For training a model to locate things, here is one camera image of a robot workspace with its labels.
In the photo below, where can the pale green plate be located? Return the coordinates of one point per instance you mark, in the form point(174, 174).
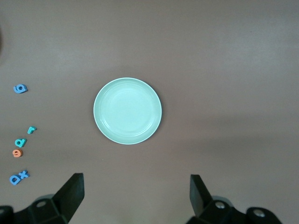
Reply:
point(127, 111)

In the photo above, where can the brown table cover sheet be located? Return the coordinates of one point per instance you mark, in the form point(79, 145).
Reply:
point(210, 70)

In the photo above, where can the blue foam digit six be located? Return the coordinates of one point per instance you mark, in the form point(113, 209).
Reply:
point(15, 89)

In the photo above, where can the blue foam letter x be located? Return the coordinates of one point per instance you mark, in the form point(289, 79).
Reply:
point(24, 174)

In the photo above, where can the teal foam letter d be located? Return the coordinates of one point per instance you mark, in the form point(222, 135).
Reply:
point(24, 141)

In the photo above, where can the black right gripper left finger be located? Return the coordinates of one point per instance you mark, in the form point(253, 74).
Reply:
point(58, 210)

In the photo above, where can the orange foam letter e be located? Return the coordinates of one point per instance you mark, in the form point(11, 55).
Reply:
point(20, 151)

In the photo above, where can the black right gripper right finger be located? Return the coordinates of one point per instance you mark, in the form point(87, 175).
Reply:
point(210, 212)

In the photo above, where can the blue foam letter D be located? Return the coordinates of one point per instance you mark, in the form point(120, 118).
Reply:
point(11, 180)

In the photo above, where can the teal foam letter r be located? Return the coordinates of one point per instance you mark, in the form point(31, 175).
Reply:
point(30, 130)

